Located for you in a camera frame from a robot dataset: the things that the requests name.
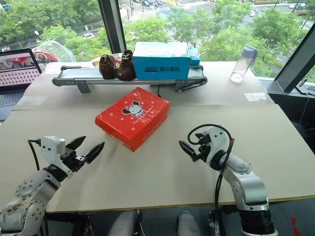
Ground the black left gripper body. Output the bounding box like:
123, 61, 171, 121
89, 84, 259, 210
60, 148, 87, 173

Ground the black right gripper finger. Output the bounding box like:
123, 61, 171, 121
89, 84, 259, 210
195, 132, 211, 146
178, 140, 198, 162

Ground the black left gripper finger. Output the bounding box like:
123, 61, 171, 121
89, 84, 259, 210
85, 142, 105, 165
64, 135, 87, 150

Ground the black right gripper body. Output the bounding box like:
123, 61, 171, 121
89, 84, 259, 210
196, 144, 212, 163

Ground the red shoe box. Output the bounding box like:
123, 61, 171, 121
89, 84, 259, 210
94, 86, 171, 152

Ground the blue shoe box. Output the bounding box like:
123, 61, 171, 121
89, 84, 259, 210
132, 41, 192, 80

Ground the grey conveyor belt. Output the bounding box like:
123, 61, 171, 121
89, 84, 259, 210
51, 64, 208, 94

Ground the clear tape patch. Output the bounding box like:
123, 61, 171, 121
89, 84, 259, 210
244, 92, 268, 102

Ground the grey rounded shape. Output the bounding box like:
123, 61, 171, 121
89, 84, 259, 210
176, 210, 202, 236
111, 210, 141, 236

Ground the brown shoe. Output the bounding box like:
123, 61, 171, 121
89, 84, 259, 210
116, 49, 136, 82
98, 54, 117, 80

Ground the small blue box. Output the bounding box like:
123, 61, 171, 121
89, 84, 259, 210
189, 46, 201, 67

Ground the clear bottle with purple lid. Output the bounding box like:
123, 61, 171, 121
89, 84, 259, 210
229, 44, 258, 84

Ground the open laptop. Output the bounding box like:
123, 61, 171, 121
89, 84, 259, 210
0, 48, 43, 121

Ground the clear plastic bag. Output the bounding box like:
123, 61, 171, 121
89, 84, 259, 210
31, 40, 77, 72

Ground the dark slanted window beam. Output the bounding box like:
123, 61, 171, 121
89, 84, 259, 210
266, 29, 315, 100

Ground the dark device on sill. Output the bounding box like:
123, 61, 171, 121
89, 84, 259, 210
296, 85, 315, 96

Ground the dark window pillar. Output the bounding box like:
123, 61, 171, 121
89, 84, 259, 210
96, 0, 128, 57

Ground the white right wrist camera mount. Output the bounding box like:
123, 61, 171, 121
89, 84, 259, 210
203, 126, 234, 166

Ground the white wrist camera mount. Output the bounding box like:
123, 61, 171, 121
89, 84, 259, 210
40, 135, 74, 178
203, 126, 234, 166

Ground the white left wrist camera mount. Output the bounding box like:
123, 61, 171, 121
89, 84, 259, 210
40, 135, 74, 178

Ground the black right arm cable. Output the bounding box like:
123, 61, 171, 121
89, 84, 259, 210
187, 123, 234, 236

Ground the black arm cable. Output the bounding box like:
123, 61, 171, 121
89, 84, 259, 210
27, 139, 42, 172
187, 123, 234, 236

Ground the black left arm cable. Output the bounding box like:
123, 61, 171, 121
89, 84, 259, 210
27, 139, 42, 172

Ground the thin white cable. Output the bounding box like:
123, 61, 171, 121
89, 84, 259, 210
300, 94, 311, 125

